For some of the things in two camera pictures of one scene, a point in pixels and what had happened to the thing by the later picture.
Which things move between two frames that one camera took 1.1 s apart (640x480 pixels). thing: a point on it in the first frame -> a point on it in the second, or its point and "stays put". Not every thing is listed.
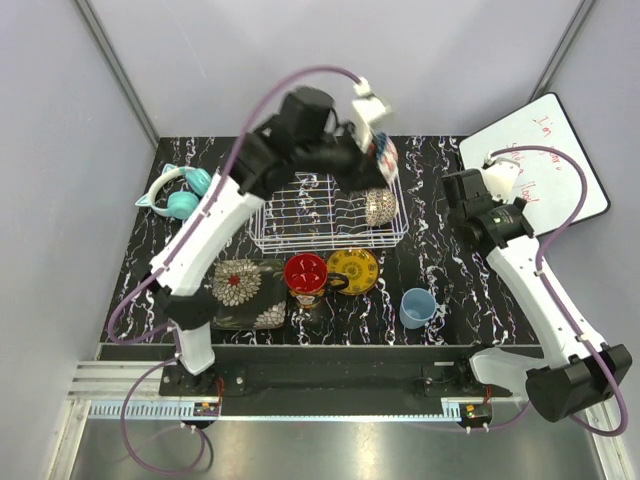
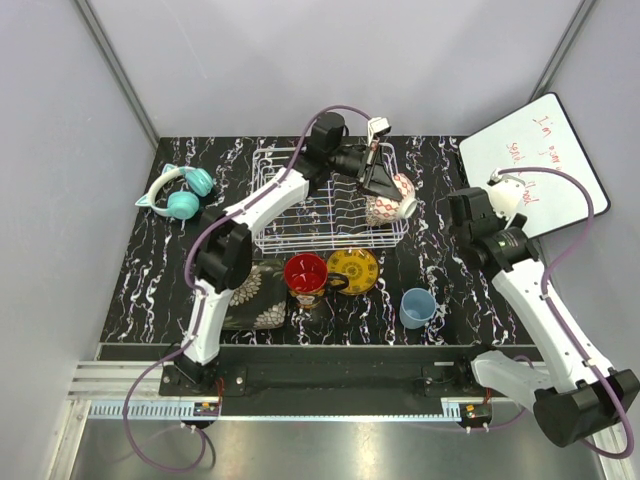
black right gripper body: x=454 y=221 -> x=460 y=240
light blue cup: x=417 y=308 stays put
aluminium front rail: x=132 y=391 stays put
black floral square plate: x=249 y=294 stays put
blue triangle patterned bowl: x=388 y=156 -> x=384 y=211
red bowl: x=307 y=279 stays put
